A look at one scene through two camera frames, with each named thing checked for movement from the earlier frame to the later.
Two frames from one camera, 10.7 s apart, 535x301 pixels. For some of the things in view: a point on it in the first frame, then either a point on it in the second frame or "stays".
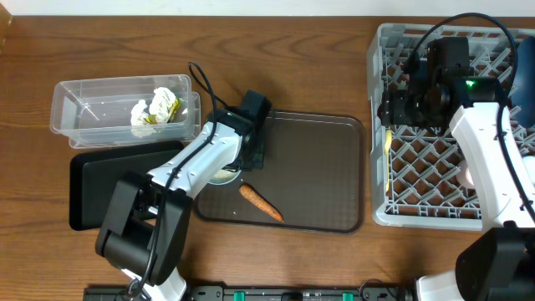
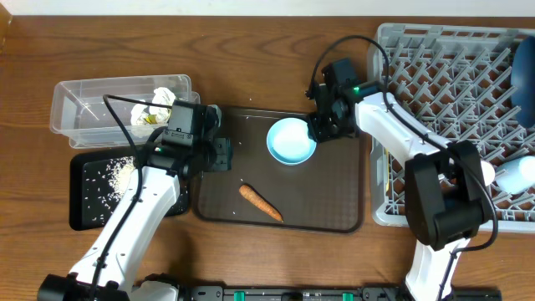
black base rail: (257, 293) stays
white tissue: (160, 104) stays
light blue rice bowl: (224, 176) → (288, 141)
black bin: (94, 174) stays
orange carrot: (258, 201) stays
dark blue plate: (523, 93) stays
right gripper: (394, 111) → (320, 132)
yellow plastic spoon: (387, 146) stays
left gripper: (257, 163) → (221, 157)
